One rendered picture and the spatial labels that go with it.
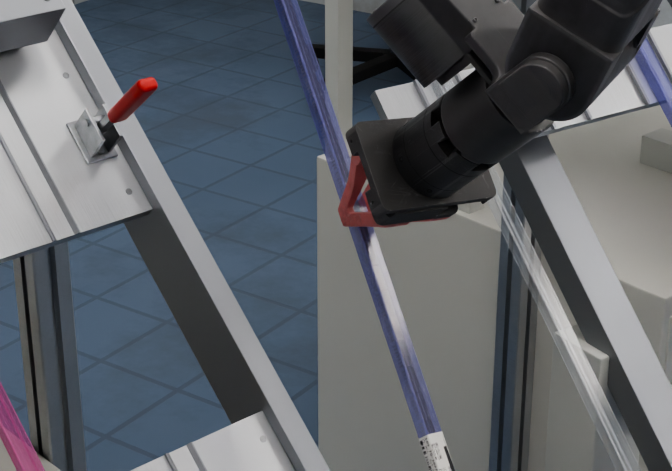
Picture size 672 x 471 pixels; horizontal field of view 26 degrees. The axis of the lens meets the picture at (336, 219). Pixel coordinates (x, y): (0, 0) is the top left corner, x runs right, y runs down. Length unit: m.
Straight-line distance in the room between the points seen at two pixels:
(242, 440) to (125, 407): 1.69
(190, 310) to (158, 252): 0.05
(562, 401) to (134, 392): 1.62
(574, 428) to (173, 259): 0.39
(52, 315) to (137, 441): 1.27
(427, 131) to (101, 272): 2.40
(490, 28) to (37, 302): 0.65
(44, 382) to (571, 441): 0.51
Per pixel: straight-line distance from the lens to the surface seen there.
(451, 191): 0.98
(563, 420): 1.31
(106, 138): 1.15
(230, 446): 1.09
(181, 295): 1.15
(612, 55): 0.84
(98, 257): 3.38
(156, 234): 1.16
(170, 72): 4.63
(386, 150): 0.97
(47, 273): 1.41
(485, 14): 0.90
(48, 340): 1.44
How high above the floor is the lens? 1.43
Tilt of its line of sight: 24 degrees down
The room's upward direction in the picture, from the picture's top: straight up
